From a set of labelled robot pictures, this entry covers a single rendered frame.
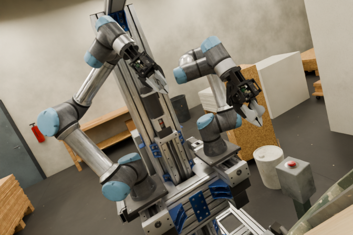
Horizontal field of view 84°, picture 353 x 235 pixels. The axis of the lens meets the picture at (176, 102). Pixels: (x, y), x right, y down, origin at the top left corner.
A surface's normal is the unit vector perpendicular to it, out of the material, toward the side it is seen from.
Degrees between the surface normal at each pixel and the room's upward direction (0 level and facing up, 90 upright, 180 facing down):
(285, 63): 90
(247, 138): 90
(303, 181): 90
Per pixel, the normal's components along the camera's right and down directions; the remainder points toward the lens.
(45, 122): -0.30, 0.20
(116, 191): -0.13, 0.40
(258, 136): 0.08, 0.20
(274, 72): 0.35, 0.09
